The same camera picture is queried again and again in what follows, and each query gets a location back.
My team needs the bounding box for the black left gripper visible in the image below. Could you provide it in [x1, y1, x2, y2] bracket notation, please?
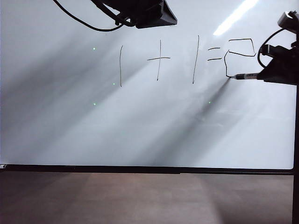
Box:
[90, 0, 178, 29]

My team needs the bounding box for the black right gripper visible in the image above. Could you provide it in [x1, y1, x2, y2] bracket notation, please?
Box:
[257, 45, 299, 86]

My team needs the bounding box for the white marker pen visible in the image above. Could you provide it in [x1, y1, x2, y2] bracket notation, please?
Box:
[229, 72, 260, 81]

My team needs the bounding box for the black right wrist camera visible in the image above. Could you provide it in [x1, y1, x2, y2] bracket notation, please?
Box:
[261, 42, 291, 57]

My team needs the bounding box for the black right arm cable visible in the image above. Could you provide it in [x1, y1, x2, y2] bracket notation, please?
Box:
[256, 27, 288, 69]

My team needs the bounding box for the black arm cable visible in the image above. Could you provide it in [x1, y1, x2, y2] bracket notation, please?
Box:
[52, 0, 132, 32]
[256, 27, 288, 69]

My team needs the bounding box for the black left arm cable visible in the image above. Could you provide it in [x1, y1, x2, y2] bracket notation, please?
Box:
[52, 0, 132, 32]

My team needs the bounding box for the white whiteboard with black frame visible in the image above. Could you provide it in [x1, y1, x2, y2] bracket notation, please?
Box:
[0, 0, 299, 175]

